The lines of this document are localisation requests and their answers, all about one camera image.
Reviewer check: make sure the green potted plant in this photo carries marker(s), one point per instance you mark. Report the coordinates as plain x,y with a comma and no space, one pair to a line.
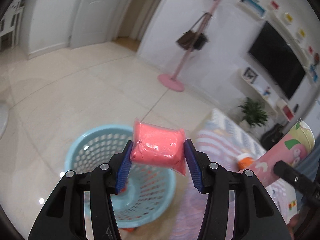
254,114

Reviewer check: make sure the white refrigerator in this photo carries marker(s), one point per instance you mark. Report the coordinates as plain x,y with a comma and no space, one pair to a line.
312,118

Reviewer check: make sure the framed butterfly picture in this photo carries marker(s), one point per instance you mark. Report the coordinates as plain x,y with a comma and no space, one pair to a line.
250,75

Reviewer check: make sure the black hanging handbag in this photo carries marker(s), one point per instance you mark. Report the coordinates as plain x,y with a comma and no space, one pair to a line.
202,39

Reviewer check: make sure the black acoustic guitar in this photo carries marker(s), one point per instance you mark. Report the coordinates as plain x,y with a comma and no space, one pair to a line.
271,137

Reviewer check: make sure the white interior door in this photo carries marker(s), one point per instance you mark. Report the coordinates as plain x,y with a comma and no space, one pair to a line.
91,22

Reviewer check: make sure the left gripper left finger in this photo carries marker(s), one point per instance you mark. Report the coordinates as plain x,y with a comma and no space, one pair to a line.
63,215

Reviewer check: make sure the orange snack wrapper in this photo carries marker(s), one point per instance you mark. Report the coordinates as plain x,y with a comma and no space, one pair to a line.
128,229

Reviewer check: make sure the person's right hand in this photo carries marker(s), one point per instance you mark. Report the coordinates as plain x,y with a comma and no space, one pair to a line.
293,222

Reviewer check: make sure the small figurine on shelf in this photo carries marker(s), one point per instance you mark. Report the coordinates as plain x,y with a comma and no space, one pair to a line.
267,92

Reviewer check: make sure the light blue plastic basket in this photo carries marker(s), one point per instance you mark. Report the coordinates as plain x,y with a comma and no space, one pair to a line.
149,190

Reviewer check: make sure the pink floral paper tube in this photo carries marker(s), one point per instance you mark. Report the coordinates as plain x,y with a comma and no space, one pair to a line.
293,148

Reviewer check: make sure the white fan stand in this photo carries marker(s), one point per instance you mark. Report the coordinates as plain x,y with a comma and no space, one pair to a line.
4,117

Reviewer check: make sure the brown hanging handbag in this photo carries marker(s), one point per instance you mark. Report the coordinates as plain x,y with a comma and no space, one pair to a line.
186,39

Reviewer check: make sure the black wall television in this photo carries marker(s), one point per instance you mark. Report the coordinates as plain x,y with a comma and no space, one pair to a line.
274,54

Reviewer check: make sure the blue white wall box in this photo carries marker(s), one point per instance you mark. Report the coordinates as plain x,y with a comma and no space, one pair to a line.
253,8

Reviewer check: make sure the pink coat rack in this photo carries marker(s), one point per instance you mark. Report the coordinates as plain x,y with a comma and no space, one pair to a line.
171,82

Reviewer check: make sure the colourful puzzle cube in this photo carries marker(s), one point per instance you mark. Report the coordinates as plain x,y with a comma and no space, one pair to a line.
292,205

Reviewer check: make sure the red white wall box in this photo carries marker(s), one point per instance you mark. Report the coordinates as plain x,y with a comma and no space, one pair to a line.
285,109

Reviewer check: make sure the pink clay packet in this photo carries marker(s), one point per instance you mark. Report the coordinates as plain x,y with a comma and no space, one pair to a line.
158,146

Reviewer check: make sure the white dining chair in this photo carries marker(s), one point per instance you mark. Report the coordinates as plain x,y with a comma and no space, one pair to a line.
8,21

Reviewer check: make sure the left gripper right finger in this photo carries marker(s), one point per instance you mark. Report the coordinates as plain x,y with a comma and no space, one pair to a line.
256,215

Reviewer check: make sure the white wall shelf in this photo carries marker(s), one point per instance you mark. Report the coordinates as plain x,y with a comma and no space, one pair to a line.
259,86

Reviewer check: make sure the orange paper cup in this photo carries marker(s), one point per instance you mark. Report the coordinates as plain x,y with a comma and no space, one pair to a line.
244,160

